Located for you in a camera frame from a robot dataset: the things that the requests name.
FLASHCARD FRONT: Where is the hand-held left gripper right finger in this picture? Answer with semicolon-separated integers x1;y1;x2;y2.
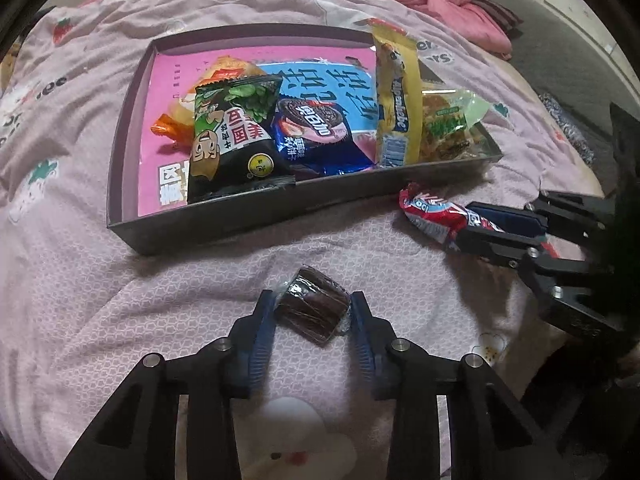
350;291;556;480

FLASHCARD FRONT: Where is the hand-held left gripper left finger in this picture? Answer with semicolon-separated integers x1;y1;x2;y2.
52;289;278;480

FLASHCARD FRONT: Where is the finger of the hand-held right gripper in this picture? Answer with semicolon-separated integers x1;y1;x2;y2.
457;227;626;336
467;191;618;241

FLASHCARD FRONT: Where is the dark brown snack roll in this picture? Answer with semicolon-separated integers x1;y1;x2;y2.
272;267;351;347

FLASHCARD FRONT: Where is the red white candy packet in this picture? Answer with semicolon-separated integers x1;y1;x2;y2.
398;182;481;251

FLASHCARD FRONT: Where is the green label pastry packet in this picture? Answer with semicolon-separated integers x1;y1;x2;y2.
420;87;493;161

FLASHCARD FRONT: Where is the grey shallow box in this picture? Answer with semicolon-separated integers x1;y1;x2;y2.
106;24;502;257

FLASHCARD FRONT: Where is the yellow wafer packet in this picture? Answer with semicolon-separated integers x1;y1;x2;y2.
371;19;426;168

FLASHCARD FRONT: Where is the blue cookie packet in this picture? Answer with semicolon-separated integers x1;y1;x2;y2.
270;97;376;178

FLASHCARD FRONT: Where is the black green snack packet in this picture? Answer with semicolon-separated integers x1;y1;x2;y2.
187;74;297;206

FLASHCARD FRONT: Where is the orange cracker packet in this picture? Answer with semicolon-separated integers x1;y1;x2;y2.
151;55;261;141

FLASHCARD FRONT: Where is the dark patterned cloth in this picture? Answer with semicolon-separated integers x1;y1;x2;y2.
537;91;601;166

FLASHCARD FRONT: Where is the printed lilac blanket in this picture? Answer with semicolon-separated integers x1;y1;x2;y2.
0;0;606;480

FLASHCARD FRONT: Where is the pink workbook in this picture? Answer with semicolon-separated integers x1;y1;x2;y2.
137;50;381;218

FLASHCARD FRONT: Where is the dark striped pillow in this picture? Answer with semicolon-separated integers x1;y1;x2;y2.
467;0;523;28

